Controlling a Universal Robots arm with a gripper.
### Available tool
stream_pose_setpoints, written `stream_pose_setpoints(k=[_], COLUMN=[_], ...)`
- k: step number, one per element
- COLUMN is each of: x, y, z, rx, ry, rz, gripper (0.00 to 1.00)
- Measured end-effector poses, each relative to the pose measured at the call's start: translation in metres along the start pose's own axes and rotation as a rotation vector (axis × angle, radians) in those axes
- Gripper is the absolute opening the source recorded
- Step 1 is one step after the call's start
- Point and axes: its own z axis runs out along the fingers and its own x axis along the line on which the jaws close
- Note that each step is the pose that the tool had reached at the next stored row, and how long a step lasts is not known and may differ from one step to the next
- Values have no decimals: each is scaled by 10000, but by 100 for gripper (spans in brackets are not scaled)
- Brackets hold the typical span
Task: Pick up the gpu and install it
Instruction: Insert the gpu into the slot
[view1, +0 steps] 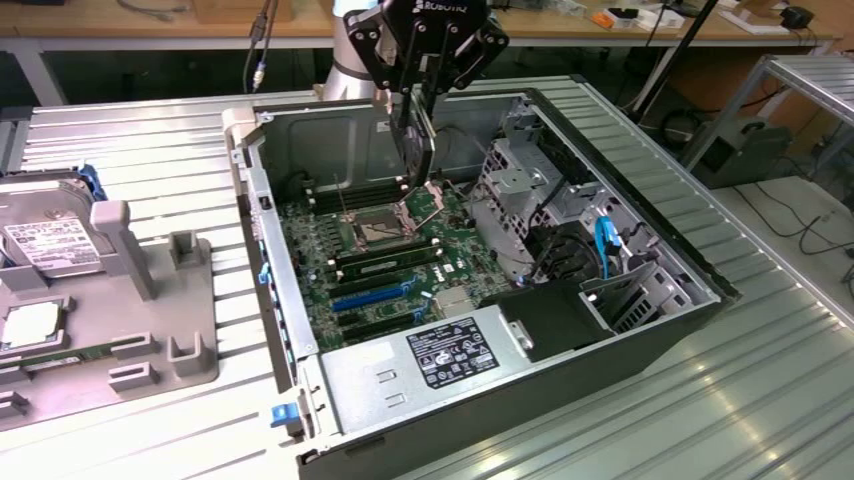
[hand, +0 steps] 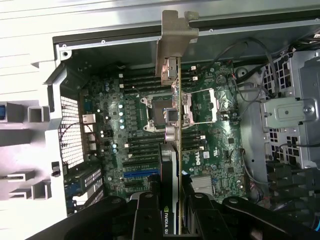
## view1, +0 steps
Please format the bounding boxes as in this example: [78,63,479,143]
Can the silver power supply unit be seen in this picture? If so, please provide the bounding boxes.
[318,303,537,437]

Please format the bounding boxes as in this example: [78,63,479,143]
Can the silver CPU chip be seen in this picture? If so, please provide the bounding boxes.
[0,301,70,352]

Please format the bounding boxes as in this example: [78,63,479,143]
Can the CPU socket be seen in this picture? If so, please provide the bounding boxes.
[343,207,410,252]

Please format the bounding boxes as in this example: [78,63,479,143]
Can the orange black box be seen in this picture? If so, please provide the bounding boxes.
[589,7,644,32]

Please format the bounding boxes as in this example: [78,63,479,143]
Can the silver chipset heat sink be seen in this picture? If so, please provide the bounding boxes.
[431,286,481,315]

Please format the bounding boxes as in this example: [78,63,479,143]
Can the green RAM stick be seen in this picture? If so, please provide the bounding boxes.
[337,246,443,279]
[0,341,116,375]

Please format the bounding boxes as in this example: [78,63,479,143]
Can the thin black cable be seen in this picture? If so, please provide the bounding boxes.
[752,183,854,282]

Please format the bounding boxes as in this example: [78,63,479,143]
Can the open black PC case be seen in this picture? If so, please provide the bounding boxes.
[223,87,744,469]

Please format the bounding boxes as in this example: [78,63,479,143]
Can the black power adapter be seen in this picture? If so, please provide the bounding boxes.
[778,4,817,30]

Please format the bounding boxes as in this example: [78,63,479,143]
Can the white flat box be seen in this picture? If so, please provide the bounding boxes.
[604,6,690,30]

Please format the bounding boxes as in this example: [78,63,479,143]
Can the silver socket cover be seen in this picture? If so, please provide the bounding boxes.
[397,181,447,232]

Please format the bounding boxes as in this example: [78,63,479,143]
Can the grey black floor device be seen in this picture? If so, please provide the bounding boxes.
[685,119,797,190]

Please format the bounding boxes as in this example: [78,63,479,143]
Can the aluminium frame table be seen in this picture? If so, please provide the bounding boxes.
[686,52,854,191]

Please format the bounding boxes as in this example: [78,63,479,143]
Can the green Dell motherboard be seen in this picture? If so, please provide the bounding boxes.
[277,178,510,347]

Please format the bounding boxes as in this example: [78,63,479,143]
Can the silver hard disk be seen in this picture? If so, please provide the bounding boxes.
[0,172,95,281]

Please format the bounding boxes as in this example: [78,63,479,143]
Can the blue expansion slot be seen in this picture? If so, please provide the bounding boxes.
[330,283,414,313]

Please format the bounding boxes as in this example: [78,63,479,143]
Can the wooden desk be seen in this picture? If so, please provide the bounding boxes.
[0,0,844,51]

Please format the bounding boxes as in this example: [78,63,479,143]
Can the grey coiled desk cable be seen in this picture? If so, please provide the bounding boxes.
[118,0,190,22]

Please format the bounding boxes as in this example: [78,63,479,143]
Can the thin metal locking lever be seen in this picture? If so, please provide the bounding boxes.
[331,171,354,222]

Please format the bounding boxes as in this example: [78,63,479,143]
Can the black expansion slot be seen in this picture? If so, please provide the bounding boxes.
[325,271,403,298]

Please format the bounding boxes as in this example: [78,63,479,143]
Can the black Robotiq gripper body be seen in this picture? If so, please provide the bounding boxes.
[381,0,494,25]

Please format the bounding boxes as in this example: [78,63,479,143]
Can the blue case latch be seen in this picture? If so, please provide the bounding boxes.
[269,402,299,430]

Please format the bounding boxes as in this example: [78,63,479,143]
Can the silver disk bay cage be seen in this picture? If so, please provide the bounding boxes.
[475,136,597,262]

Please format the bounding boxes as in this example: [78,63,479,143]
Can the black tripod pole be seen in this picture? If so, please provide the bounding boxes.
[632,0,724,114]

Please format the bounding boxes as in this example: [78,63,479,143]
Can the grey black internal cable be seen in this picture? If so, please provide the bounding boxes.
[437,124,490,182]

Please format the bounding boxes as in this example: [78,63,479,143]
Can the blue disk rail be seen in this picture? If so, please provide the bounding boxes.
[74,159,107,206]

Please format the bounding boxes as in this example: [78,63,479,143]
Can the grey parts rack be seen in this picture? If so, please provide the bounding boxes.
[0,198,226,437]

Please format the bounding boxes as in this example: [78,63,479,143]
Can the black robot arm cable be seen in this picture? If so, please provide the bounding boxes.
[245,0,281,94]

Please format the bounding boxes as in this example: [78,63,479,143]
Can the blue SATA wire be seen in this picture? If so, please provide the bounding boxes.
[591,214,621,284]

